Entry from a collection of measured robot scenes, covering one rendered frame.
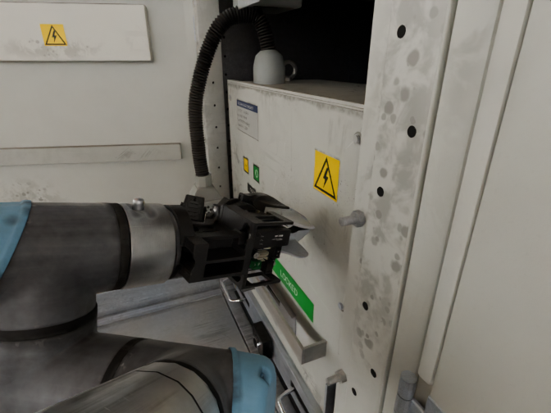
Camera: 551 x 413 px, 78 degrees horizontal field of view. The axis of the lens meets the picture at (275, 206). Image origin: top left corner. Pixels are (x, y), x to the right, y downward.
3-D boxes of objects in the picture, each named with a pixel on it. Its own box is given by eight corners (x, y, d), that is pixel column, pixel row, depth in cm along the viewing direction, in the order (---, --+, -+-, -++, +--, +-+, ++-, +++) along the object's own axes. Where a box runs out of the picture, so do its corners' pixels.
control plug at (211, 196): (197, 260, 79) (189, 190, 72) (193, 251, 83) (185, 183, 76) (229, 254, 82) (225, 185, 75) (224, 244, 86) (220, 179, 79)
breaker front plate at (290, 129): (330, 444, 50) (362, 114, 31) (234, 271, 91) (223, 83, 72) (337, 440, 51) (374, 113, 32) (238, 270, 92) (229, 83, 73)
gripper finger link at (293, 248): (328, 262, 45) (275, 271, 39) (298, 244, 49) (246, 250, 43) (334, 240, 44) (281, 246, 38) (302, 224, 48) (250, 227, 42)
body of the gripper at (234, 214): (284, 283, 38) (182, 305, 30) (241, 252, 44) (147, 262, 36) (299, 218, 36) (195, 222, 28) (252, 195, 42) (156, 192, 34)
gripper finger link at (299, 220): (334, 240, 44) (281, 246, 38) (302, 224, 48) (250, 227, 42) (340, 217, 43) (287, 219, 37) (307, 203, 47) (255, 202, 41)
